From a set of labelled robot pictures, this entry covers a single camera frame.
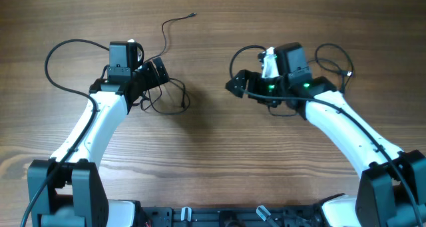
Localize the thin black usb cable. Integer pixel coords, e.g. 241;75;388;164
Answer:
138;12;198;116

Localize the thick black usb cable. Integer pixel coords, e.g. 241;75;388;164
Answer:
308;43;355;95

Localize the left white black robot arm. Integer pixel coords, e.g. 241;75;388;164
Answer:
21;40;170;226

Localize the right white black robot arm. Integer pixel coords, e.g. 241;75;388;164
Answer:
226;43;425;226

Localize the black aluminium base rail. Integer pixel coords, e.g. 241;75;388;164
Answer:
139;205;377;227

